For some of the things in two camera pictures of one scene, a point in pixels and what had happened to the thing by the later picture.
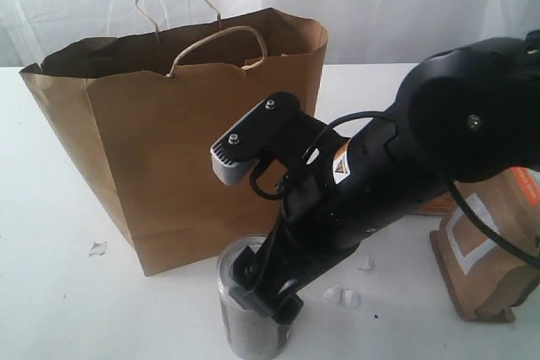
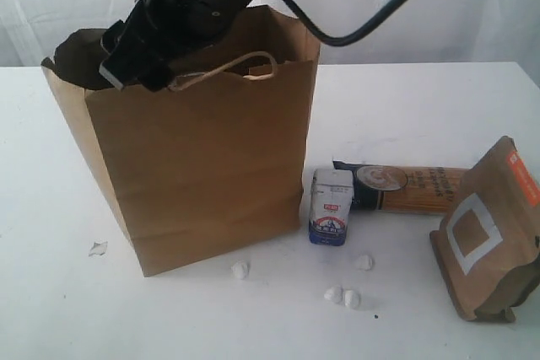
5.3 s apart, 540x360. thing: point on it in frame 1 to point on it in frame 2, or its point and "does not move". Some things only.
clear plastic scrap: x=98 y=249 does not move
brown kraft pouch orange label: x=492 y=279 does not move
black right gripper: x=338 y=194 to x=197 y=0
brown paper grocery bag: x=152 y=106 does not move
